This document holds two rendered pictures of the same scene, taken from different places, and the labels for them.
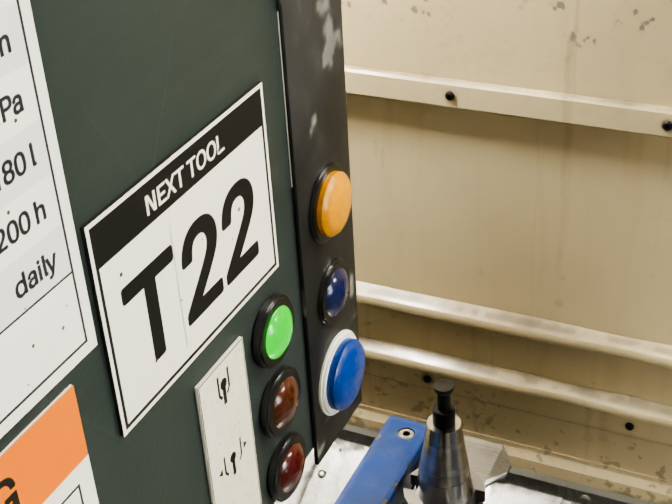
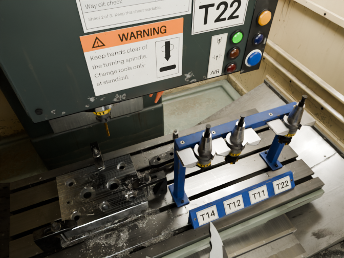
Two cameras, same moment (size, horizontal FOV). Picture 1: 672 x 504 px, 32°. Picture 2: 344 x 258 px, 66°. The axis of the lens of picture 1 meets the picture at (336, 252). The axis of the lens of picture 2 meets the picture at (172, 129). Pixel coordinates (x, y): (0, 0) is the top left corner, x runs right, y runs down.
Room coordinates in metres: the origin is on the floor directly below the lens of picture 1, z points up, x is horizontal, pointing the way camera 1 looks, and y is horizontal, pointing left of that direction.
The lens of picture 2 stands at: (-0.06, -0.18, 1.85)
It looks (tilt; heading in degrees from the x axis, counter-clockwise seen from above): 47 degrees down; 41
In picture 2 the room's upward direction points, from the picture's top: straight up
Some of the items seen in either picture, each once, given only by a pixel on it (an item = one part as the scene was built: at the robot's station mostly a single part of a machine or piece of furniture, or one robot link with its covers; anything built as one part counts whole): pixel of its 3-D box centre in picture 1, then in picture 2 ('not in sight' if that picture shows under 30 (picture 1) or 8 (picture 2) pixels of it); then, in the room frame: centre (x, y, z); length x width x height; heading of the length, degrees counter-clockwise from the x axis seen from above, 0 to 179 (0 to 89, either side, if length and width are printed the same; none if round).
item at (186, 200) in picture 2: not in sight; (179, 173); (0.35, 0.15, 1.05); 0.10 x 0.05 x 0.30; 63
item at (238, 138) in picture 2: not in sight; (238, 131); (0.47, 0.03, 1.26); 0.04 x 0.04 x 0.07
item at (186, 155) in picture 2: not in sight; (188, 157); (0.32, 0.10, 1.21); 0.07 x 0.05 x 0.01; 63
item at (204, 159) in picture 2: not in sight; (204, 152); (0.37, 0.07, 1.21); 0.06 x 0.06 x 0.03
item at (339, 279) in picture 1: (334, 291); (258, 39); (0.38, 0.00, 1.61); 0.02 x 0.01 x 0.02; 153
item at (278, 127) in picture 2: not in sight; (278, 127); (0.62, -0.05, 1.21); 0.07 x 0.05 x 0.01; 63
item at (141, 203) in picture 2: not in sight; (101, 192); (0.14, 0.35, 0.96); 0.29 x 0.23 x 0.05; 153
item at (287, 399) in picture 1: (283, 402); (234, 53); (0.34, 0.02, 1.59); 0.02 x 0.01 x 0.02; 153
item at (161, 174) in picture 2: not in sight; (149, 184); (0.28, 0.24, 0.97); 0.13 x 0.03 x 0.15; 153
